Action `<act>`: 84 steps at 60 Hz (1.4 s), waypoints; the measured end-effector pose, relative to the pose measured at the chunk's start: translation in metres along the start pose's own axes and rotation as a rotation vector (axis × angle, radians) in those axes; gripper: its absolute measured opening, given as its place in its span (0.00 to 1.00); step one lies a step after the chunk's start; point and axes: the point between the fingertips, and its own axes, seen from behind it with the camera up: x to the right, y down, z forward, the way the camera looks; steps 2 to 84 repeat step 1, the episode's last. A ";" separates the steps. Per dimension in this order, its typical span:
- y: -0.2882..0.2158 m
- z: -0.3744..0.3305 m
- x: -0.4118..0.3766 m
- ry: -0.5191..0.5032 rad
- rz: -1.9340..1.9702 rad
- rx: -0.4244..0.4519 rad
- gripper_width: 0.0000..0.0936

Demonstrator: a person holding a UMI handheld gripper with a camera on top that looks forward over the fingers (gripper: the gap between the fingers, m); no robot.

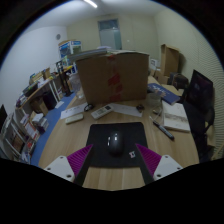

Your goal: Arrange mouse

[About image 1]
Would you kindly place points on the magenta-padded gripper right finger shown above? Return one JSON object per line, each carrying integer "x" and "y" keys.
{"x": 166, "y": 168}

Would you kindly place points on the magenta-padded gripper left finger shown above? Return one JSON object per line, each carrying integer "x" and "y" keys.
{"x": 60, "y": 168}

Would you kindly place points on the black computer mouse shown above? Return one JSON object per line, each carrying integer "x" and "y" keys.
{"x": 115, "y": 143}

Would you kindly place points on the black mouse pad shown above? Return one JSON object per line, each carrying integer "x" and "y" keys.
{"x": 100, "y": 133}

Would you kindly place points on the black marker pen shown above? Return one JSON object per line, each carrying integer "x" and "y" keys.
{"x": 162, "y": 128}

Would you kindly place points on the white book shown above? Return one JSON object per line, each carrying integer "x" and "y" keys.
{"x": 176, "y": 116}

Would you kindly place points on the shelf unit with books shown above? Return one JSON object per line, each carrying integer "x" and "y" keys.
{"x": 26, "y": 113}

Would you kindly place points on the black binder clip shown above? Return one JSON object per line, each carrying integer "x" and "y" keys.
{"x": 140, "y": 108}

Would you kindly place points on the black office chair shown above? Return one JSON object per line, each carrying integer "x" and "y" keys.
{"x": 198, "y": 110}

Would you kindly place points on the clear plastic container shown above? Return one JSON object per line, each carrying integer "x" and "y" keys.
{"x": 154, "y": 100}

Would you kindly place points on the blue book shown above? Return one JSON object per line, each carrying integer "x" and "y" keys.
{"x": 165, "y": 92}

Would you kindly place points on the dark bag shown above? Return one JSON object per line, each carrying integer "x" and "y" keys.
{"x": 179, "y": 81}

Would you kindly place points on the large brown cardboard box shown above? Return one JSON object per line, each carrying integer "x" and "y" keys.
{"x": 111, "y": 78}

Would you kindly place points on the small open cardboard box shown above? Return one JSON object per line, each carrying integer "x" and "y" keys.
{"x": 169, "y": 60}

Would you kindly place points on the blue and white carton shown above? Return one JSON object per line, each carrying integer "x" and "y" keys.
{"x": 70, "y": 48}

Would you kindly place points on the grey door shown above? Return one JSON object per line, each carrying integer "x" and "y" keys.
{"x": 110, "y": 35}

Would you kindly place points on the ceiling light tube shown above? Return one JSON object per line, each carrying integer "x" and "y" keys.
{"x": 90, "y": 3}

